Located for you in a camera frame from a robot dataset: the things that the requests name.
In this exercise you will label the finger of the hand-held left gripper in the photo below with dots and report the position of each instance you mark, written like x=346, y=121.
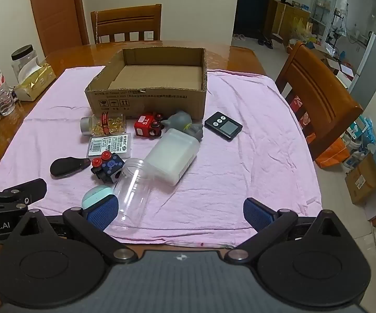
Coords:
x=28, y=190

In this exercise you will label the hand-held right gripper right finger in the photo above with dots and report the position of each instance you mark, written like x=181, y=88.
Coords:
x=256, y=213

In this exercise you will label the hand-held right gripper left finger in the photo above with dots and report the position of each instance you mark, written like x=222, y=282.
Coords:
x=101, y=213

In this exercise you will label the teal round ball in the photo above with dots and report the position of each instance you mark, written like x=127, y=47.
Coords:
x=93, y=197

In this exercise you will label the clear plastic jar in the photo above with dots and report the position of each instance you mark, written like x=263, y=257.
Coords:
x=132, y=195

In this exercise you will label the black oval tool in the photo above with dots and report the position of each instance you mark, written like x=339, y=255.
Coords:
x=64, y=167

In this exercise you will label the black cube toy red buttons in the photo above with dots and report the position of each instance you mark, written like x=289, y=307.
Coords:
x=108, y=169

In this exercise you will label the white translucent plastic bottle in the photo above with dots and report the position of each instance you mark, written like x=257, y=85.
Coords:
x=170, y=159

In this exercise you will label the black digital timer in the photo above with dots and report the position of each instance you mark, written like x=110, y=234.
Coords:
x=224, y=125

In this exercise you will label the cardboard box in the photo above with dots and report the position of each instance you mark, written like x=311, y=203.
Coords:
x=149, y=101
x=365, y=179

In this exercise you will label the pink cloth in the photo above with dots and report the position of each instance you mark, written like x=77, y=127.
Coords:
x=240, y=176

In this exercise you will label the pill bottle with yellow capsules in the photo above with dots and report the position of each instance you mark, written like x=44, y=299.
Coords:
x=109, y=124

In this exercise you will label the orange plastic bag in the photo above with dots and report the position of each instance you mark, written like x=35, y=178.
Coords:
x=333, y=153

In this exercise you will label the red snack packet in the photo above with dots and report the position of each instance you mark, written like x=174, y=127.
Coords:
x=144, y=124

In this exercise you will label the gold tissue pack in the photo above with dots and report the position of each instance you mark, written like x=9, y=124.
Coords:
x=34, y=83

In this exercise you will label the cardboard box on floor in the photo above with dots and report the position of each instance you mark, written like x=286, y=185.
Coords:
x=365, y=179

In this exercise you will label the grey toy animal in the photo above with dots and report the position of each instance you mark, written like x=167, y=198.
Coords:
x=181, y=119

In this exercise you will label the wooden chair with grooved back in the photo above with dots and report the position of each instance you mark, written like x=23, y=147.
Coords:
x=315, y=94

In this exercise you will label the plastic jar with black lid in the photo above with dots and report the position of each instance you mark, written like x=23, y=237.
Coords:
x=23, y=55

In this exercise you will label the pair of black shoes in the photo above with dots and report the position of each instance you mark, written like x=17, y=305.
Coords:
x=265, y=43

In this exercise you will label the pair of pale slippers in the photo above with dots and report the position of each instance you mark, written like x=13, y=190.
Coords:
x=239, y=37

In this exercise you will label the brown wooden door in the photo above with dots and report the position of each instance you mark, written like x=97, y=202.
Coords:
x=54, y=13

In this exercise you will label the grey refrigerator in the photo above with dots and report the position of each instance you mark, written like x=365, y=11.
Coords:
x=373, y=68

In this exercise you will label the wooden cabinet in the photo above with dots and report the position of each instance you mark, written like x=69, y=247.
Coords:
x=287, y=19

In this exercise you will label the wooden chair with slatted back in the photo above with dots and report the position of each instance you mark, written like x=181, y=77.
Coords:
x=126, y=16

